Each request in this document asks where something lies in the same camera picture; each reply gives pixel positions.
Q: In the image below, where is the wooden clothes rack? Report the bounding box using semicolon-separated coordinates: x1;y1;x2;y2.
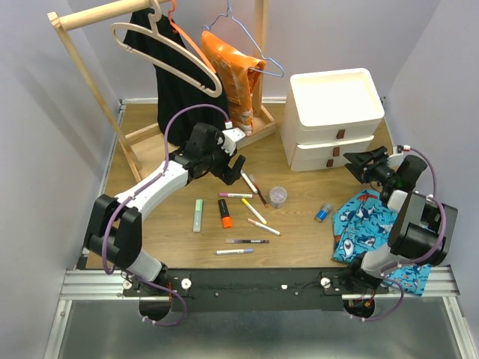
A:
46;0;278;183

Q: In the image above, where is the white marker yellow cap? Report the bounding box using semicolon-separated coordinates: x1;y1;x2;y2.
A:
241;198;267;224

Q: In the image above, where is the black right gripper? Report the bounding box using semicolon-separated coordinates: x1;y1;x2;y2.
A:
344;146;397;187

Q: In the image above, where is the purple dark marker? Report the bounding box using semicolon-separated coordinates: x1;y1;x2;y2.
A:
225;239;269;245

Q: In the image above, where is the red transparent pen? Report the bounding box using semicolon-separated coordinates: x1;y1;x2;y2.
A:
249;175;269;208

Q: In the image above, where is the white three-drawer organizer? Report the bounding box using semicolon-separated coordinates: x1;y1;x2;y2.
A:
281;68;385;172

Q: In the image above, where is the beige wooden hanger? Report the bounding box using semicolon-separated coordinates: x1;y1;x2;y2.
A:
110;1;223;98

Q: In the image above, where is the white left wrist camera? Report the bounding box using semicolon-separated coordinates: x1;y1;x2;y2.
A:
217;128;246;156

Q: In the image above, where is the green transparent highlighter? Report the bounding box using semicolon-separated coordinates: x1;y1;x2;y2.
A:
192;199;204;233

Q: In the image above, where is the white marker peach cap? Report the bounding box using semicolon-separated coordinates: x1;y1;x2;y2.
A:
247;218;281;236

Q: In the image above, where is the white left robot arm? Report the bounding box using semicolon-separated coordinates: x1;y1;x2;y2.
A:
83;123;245;295

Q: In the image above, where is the brown top drawer pull tab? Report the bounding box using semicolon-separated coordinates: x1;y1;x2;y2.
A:
336;129;345;139

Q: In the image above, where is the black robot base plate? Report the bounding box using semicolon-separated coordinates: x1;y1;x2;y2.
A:
123;267;390;319

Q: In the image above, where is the white marker grey cap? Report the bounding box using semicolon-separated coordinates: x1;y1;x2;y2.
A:
240;171;258;194

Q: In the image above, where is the orange tie-dye garment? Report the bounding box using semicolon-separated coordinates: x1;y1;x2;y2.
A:
201;31;266;135

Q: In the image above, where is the black orange highlighter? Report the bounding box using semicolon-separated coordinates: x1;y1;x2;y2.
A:
218;199;233;229

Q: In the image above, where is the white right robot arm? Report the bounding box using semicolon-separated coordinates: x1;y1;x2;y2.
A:
344;145;457;294

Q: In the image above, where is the clear jar of paper clips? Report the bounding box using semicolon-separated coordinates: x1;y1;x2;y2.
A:
269;186;287;209

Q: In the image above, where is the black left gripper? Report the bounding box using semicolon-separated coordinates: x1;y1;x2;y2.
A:
203;135;246;185

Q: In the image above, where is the white marker pink cap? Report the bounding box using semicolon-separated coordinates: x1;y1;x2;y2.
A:
219;192;254;198

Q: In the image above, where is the orange plastic hanger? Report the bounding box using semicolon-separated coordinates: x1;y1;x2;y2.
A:
168;0;217;75

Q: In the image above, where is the blue shark print cloth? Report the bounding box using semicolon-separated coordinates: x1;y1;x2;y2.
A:
332;189;431;296

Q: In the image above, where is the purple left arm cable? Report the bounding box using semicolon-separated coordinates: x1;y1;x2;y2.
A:
101;103;232;327

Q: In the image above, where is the blue wire hanger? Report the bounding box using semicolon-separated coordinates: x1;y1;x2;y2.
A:
201;1;285;78

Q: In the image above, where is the white marker lilac cap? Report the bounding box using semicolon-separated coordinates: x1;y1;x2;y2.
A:
214;248;254;256

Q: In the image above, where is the blue grey glue stick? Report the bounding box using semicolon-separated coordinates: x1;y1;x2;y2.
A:
315;203;333;222

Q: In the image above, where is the aluminium frame rail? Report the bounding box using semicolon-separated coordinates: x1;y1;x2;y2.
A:
45;267;478;358

